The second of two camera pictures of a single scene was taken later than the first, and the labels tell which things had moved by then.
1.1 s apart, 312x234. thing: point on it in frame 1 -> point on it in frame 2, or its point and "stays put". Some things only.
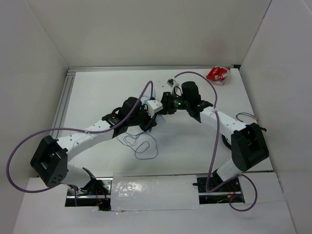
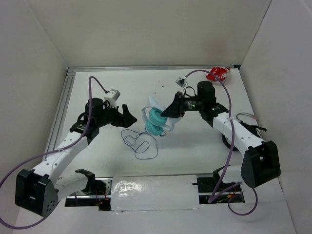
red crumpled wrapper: x=218 y=73 stays put
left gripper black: x=150 y=122 -> x=125 y=120
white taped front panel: x=130 y=192 stays put
